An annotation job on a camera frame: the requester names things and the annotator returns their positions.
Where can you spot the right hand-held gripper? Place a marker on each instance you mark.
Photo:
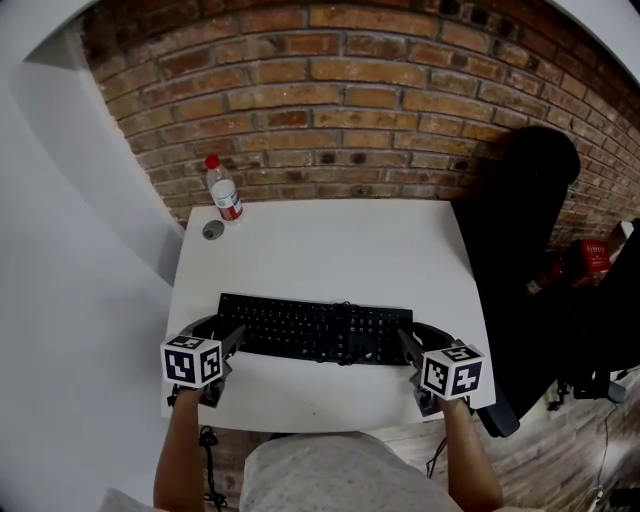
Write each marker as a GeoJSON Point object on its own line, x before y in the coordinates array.
{"type": "Point", "coordinates": [452, 372]}

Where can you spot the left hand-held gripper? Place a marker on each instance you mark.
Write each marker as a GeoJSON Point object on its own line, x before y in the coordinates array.
{"type": "Point", "coordinates": [182, 365]}

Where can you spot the black keyboard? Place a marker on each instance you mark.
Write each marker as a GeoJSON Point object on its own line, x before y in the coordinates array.
{"type": "Point", "coordinates": [290, 325]}

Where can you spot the person's left forearm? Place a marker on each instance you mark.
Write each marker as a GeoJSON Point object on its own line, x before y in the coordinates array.
{"type": "Point", "coordinates": [180, 450]}

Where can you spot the person's right forearm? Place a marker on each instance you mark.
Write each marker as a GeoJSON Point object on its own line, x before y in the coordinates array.
{"type": "Point", "coordinates": [470, 460]}

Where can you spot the grey round desk grommet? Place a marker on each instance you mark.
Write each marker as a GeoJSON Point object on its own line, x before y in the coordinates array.
{"type": "Point", "coordinates": [213, 230]}

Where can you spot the clear red-capped water bottle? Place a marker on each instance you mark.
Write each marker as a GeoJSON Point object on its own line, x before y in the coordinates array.
{"type": "Point", "coordinates": [225, 195]}

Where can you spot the black office chair with headrest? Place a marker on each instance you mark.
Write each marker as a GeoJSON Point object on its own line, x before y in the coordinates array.
{"type": "Point", "coordinates": [515, 240]}

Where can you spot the person's grey shirt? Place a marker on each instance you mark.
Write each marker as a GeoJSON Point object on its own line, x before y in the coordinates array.
{"type": "Point", "coordinates": [340, 475]}

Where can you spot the black chair with dark jacket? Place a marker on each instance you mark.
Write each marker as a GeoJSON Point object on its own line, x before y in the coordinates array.
{"type": "Point", "coordinates": [610, 320]}

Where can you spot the red box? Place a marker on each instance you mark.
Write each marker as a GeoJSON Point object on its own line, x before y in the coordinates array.
{"type": "Point", "coordinates": [595, 260]}

